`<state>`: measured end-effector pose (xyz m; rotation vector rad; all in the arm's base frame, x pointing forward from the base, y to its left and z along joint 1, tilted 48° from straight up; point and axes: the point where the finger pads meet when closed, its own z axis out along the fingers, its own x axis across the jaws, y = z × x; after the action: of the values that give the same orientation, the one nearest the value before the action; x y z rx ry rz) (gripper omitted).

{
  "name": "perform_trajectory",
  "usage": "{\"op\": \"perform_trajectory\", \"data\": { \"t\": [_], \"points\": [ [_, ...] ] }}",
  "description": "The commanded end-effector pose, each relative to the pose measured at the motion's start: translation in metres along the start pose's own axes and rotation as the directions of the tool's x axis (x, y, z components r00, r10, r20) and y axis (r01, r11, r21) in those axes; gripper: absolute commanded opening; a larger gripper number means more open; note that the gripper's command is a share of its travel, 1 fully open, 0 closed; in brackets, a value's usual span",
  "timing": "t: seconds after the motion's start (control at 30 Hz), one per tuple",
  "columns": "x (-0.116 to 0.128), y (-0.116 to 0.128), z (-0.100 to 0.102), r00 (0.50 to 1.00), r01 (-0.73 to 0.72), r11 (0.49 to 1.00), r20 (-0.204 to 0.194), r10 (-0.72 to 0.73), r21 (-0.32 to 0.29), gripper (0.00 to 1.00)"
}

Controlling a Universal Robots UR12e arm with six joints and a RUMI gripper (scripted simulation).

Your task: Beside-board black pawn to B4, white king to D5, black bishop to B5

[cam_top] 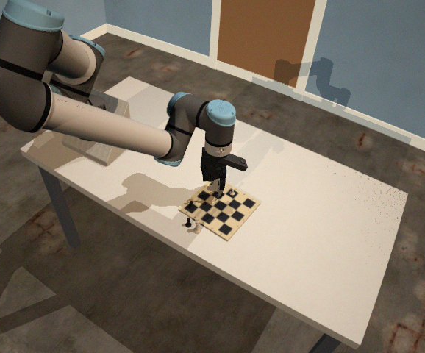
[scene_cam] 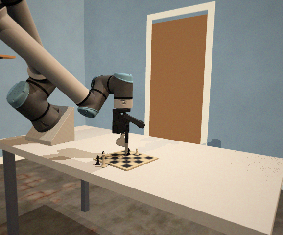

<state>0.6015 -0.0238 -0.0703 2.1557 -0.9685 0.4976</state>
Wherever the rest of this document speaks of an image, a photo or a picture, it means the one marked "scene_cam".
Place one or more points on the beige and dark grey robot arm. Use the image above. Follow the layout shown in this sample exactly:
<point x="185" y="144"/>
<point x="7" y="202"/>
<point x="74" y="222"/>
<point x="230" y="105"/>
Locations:
<point x="18" y="31"/>

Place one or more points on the black and cream chessboard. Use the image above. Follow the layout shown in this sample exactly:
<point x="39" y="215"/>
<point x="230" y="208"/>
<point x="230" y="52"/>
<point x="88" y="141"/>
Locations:
<point x="127" y="162"/>

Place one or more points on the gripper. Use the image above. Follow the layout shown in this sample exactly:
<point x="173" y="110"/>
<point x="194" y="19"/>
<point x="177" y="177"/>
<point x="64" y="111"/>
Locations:
<point x="121" y="125"/>

